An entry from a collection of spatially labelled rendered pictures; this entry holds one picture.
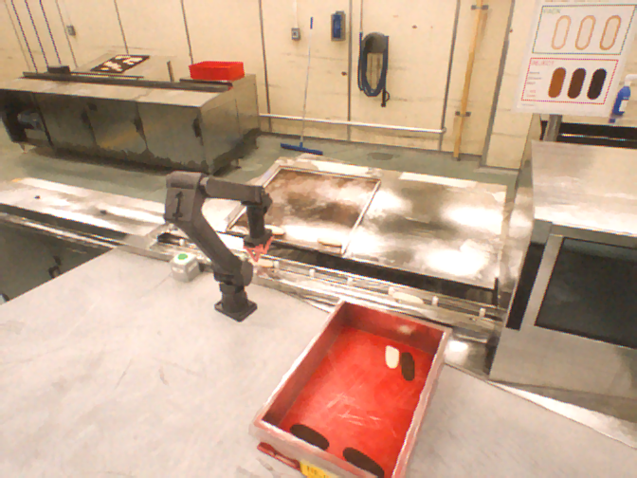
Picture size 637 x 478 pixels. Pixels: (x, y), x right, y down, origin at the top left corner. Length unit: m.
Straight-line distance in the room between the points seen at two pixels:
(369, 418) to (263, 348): 0.36
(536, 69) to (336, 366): 1.28
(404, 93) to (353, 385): 4.15
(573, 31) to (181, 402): 1.70
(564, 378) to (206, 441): 0.85
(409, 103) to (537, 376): 4.10
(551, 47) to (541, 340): 1.09
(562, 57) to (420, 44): 3.15
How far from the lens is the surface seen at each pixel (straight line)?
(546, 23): 1.79
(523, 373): 1.18
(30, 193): 2.34
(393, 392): 1.13
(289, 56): 5.37
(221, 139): 4.36
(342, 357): 1.20
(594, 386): 1.20
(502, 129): 4.63
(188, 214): 1.00
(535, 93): 1.83
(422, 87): 4.92
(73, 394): 1.31
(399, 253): 1.48
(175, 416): 1.15
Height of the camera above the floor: 1.71
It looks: 31 degrees down
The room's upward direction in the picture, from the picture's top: 2 degrees counter-clockwise
